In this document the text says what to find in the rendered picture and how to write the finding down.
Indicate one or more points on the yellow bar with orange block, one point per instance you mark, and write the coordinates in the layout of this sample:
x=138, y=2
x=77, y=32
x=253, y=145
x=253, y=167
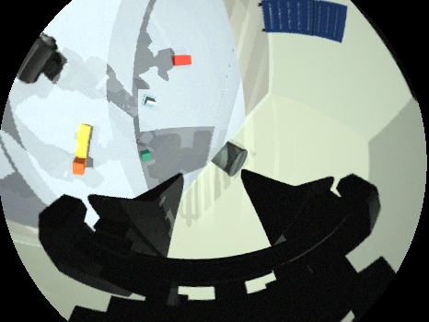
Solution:
x=81, y=150

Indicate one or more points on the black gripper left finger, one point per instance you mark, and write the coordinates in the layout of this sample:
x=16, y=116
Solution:
x=151, y=215

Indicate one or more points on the green cube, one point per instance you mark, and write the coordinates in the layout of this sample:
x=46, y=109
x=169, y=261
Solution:
x=145, y=156

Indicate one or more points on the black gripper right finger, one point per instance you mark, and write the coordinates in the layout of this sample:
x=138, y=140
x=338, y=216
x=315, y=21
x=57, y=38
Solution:
x=278, y=204

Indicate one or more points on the red-orange rectangular block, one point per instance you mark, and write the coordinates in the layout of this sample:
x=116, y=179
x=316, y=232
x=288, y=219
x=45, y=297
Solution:
x=181, y=59

